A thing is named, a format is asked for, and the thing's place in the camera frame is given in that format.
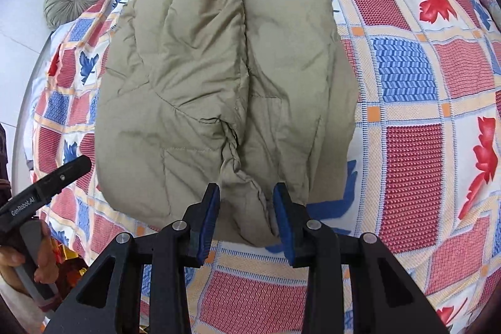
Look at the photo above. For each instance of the khaki puffer jacket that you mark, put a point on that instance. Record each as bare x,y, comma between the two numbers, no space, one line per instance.
245,94

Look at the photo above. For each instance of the leaf patterned patchwork quilt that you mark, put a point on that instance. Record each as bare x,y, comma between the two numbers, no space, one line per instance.
426,145

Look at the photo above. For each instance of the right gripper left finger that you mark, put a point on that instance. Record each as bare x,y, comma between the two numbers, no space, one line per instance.
107,299

